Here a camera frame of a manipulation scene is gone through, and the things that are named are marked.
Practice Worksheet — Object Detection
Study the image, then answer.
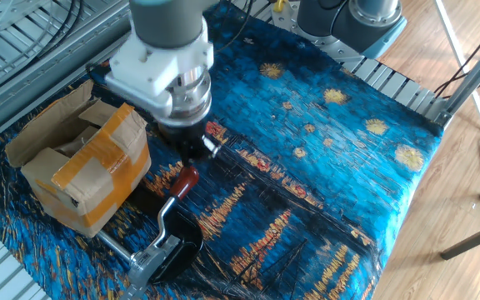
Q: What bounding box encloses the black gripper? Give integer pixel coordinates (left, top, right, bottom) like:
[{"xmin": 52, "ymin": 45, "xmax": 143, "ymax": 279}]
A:
[{"xmin": 158, "ymin": 118, "xmax": 221, "ymax": 168}]

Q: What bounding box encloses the silver lever red handle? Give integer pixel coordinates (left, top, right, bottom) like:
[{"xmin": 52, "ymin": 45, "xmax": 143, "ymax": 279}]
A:
[{"xmin": 156, "ymin": 165, "xmax": 200, "ymax": 253}]

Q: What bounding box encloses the white wrist housing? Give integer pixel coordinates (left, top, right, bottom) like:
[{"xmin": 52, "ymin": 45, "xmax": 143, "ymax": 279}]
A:
[{"xmin": 104, "ymin": 16, "xmax": 216, "ymax": 120}]

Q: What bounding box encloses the taped cardboard box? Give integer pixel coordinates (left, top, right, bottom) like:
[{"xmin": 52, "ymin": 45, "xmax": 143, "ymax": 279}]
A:
[{"xmin": 5, "ymin": 78, "xmax": 153, "ymax": 238}]

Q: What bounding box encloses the silver threaded rod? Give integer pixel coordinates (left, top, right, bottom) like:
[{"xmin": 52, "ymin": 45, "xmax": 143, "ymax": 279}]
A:
[{"xmin": 96, "ymin": 228, "xmax": 135, "ymax": 263}]

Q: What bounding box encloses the silver mounting plate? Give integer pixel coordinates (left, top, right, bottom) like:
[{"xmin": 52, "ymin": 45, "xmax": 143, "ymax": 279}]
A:
[{"xmin": 0, "ymin": 0, "xmax": 52, "ymax": 33}]

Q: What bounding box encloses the white slanted pole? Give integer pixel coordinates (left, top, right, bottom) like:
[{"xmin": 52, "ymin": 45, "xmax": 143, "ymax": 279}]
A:
[{"xmin": 433, "ymin": 0, "xmax": 480, "ymax": 137}]

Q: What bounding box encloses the dark furniture leg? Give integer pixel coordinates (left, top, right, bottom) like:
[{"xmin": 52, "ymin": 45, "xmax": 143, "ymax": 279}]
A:
[{"xmin": 439, "ymin": 217, "xmax": 480, "ymax": 262}]

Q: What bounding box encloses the black gripper cable with plug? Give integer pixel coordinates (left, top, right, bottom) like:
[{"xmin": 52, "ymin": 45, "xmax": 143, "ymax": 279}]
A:
[{"xmin": 217, "ymin": 0, "xmax": 253, "ymax": 53}]

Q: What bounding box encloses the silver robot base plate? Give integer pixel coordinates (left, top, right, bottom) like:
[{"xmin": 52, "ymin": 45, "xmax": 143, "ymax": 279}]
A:
[{"xmin": 271, "ymin": 0, "xmax": 368, "ymax": 63}]

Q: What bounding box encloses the grey aluminium table rail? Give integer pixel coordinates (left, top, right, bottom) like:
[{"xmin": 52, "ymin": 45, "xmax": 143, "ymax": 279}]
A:
[{"xmin": 0, "ymin": 0, "xmax": 135, "ymax": 151}]

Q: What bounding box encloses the grey aluminium frame post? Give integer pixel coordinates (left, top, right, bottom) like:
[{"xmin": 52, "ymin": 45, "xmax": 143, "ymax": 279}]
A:
[{"xmin": 433, "ymin": 37, "xmax": 480, "ymax": 128}]

